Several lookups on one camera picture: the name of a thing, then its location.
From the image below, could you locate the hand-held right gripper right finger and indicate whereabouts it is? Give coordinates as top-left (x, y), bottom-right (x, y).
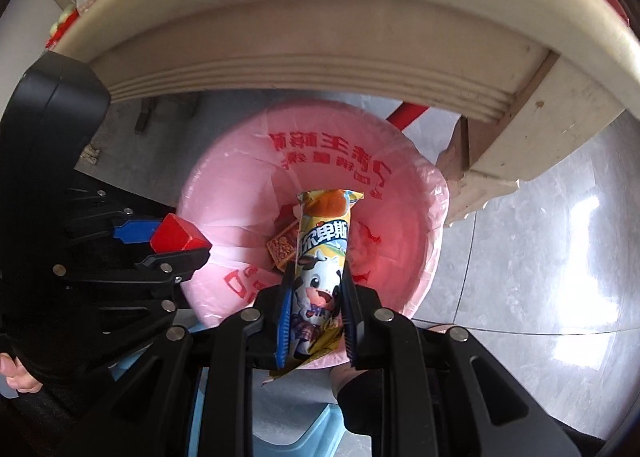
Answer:
top-left (340, 267), bottom-right (583, 457)

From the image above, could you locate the person's left hand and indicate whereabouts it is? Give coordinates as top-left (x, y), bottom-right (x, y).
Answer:
top-left (0, 353), bottom-right (45, 394)

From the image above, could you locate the red metal frame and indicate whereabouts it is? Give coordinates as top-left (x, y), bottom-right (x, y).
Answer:
top-left (384, 102), bottom-right (431, 130)

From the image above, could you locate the red block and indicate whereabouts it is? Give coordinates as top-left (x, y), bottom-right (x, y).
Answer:
top-left (150, 213), bottom-right (210, 253)

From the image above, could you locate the light blue plastic stool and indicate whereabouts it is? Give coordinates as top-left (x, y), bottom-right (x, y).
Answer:
top-left (185, 367), bottom-right (351, 457)

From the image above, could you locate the cream table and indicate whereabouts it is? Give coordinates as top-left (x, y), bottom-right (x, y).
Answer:
top-left (65, 0), bottom-right (640, 233)

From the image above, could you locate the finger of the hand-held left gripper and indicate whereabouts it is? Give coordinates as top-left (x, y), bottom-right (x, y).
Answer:
top-left (62, 187), bottom-right (168, 244)
top-left (52, 247), bottom-right (212, 318)

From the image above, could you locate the bin with pink plastic liner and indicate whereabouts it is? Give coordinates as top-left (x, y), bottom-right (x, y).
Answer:
top-left (175, 100), bottom-right (451, 373)

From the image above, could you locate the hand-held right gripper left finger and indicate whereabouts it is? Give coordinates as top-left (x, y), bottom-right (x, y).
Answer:
top-left (70, 277), bottom-right (297, 457)

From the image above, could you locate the grey furniture leg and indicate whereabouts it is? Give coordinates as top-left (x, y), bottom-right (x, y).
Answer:
top-left (134, 98), bottom-right (153, 135)

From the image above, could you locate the red brown snack packet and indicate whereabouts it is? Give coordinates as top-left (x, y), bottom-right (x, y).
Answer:
top-left (266, 220), bottom-right (301, 270)

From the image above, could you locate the yellow cow print snack packet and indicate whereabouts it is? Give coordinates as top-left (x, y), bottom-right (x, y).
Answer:
top-left (262, 188), bottom-right (365, 383)

